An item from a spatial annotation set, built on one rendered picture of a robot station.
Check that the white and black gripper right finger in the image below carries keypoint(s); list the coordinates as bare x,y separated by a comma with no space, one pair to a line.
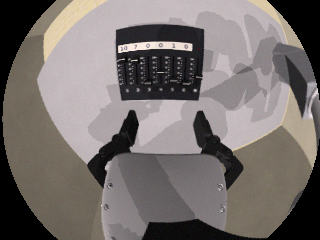
211,143

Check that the black lighting desk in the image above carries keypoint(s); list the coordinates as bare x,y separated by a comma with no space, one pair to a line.
166,52

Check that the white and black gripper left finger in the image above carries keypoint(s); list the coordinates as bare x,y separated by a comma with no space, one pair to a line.
120,144

